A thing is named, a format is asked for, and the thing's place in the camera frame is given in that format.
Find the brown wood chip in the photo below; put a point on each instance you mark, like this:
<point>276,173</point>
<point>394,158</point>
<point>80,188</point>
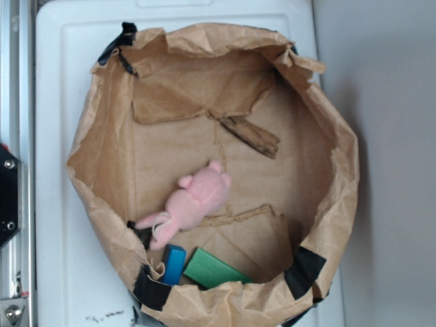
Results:
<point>256,137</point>

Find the pink plush toy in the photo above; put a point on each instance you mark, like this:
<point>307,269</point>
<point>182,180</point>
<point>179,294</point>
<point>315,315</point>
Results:
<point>198,196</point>

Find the brown paper bag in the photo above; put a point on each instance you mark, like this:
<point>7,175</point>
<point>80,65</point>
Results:
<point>152,116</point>

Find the blue block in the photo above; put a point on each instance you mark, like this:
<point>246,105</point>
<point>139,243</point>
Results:
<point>174,261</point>

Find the green block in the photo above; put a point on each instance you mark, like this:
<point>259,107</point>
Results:
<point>209,271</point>

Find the white plastic tray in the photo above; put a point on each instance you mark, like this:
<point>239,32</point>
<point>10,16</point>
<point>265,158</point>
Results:
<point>76,284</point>

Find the black mounting plate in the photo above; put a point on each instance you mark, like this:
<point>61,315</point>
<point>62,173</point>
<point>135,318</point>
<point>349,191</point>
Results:
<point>9,189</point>

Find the aluminium frame rail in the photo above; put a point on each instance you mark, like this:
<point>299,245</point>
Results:
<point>18,267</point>

